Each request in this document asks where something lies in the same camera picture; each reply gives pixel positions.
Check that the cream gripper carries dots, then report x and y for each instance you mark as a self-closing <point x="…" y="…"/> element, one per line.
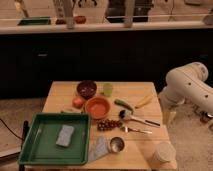
<point x="169" y="115"/>

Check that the yellow banana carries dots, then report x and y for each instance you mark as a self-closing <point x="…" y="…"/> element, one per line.
<point x="143" y="102"/>

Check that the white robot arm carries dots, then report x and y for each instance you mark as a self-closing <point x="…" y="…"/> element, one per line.
<point x="186" y="82"/>

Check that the small metal cup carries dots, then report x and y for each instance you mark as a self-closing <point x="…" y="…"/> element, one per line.
<point x="116" y="145"/>

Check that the green plastic cup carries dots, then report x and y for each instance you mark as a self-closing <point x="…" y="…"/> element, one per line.
<point x="107" y="89"/>

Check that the white round container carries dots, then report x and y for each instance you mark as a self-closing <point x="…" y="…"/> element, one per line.
<point x="164" y="152"/>

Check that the wooden table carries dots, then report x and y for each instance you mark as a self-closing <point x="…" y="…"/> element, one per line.
<point x="139" y="148"/>

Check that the green cucumber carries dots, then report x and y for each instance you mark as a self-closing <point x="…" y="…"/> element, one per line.
<point x="123" y="103"/>

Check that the bunch of dark grapes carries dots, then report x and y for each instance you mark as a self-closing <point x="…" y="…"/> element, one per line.
<point x="106" y="125"/>

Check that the orange bowl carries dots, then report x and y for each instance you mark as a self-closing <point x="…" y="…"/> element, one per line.
<point x="97" y="107"/>

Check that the grey cloth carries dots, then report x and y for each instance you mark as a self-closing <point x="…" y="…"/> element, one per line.
<point x="99" y="149"/>

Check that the dark brown bowl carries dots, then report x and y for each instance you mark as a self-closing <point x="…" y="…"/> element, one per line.
<point x="87" y="89"/>

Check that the red tomato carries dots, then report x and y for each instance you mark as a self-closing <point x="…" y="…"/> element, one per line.
<point x="78" y="102"/>

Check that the grey sponge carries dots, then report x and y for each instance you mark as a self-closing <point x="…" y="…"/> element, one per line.
<point x="65" y="135"/>

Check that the red bowl on shelf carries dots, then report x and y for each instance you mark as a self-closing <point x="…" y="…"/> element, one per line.
<point x="80" y="19"/>

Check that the green plastic tray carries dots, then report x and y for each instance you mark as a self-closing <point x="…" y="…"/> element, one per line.
<point x="40" y="148"/>

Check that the green tray on shelf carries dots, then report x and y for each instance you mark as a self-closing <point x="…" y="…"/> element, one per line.
<point x="34" y="21"/>

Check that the metal spoon black handle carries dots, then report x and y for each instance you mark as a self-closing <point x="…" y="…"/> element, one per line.
<point x="127" y="116"/>

